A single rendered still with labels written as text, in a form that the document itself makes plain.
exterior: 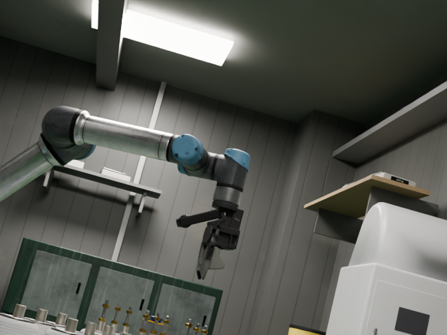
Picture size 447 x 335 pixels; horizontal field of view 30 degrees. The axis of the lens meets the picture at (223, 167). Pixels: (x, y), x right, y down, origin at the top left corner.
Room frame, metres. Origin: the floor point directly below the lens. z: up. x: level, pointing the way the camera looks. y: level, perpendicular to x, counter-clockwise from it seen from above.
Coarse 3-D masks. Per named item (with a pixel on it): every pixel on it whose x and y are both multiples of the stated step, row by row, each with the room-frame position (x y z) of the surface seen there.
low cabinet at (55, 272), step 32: (32, 256) 6.82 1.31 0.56; (64, 256) 6.84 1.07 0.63; (32, 288) 6.82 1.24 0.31; (64, 288) 6.85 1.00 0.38; (96, 288) 6.87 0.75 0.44; (128, 288) 6.90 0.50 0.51; (160, 288) 6.93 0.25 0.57; (192, 288) 6.96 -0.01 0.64; (96, 320) 6.88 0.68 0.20; (128, 320) 6.91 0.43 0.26; (192, 320) 6.97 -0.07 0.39
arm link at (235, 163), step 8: (232, 152) 2.23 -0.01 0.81; (240, 152) 2.23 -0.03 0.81; (224, 160) 2.23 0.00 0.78; (232, 160) 2.23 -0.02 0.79; (240, 160) 2.23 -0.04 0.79; (248, 160) 2.24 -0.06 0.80; (216, 168) 2.24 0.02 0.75; (224, 168) 2.23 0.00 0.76; (232, 168) 2.22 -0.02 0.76; (240, 168) 2.23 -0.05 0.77; (248, 168) 2.25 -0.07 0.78; (216, 176) 2.25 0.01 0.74; (224, 176) 2.23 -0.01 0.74; (232, 176) 2.22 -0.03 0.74; (240, 176) 2.23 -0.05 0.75; (224, 184) 2.23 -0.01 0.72; (232, 184) 2.22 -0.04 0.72; (240, 184) 2.23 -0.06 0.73
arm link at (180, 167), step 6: (210, 156) 2.25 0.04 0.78; (216, 156) 2.25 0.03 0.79; (210, 162) 2.24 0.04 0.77; (180, 168) 2.27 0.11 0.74; (204, 168) 2.22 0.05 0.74; (210, 168) 2.24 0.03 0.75; (186, 174) 2.28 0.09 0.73; (192, 174) 2.27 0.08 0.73; (198, 174) 2.25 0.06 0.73; (204, 174) 2.26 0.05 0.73; (210, 174) 2.25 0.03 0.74
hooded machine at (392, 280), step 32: (384, 224) 4.75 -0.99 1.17; (416, 224) 4.79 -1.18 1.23; (352, 256) 5.16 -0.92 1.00; (384, 256) 4.68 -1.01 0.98; (416, 256) 4.72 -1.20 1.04; (352, 288) 4.89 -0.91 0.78; (384, 288) 4.60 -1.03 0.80; (416, 288) 4.63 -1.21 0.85; (352, 320) 4.76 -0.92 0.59; (384, 320) 4.61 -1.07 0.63; (416, 320) 4.63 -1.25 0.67
